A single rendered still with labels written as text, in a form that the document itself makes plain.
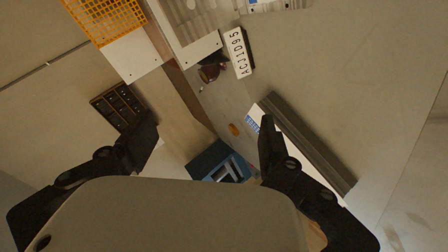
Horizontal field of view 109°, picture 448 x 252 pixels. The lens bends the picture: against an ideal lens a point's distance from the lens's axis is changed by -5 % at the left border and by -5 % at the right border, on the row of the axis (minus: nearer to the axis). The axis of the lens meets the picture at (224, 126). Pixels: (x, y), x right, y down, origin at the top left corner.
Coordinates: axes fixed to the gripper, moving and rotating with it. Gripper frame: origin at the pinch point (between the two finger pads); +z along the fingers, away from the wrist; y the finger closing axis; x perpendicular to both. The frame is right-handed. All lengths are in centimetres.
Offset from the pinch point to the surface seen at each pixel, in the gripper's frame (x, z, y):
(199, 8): 5.6, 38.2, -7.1
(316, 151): -32, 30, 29
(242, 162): -181, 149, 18
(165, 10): 5.6, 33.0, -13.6
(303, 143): -30, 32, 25
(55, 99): -70, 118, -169
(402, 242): -55, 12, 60
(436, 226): -35, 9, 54
